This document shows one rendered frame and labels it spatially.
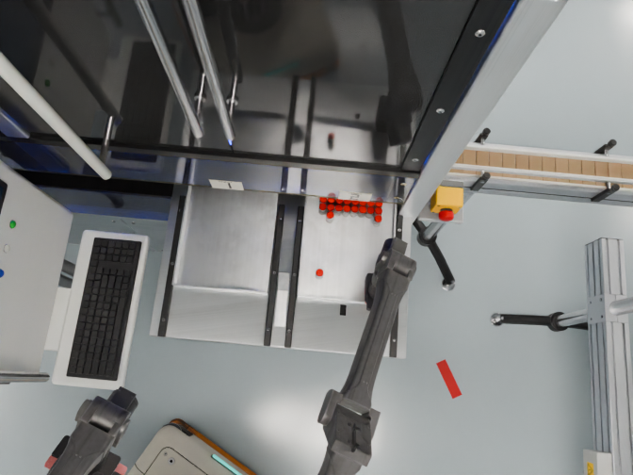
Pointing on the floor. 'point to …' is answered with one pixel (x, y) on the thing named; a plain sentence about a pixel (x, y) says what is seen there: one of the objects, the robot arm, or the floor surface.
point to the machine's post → (483, 93)
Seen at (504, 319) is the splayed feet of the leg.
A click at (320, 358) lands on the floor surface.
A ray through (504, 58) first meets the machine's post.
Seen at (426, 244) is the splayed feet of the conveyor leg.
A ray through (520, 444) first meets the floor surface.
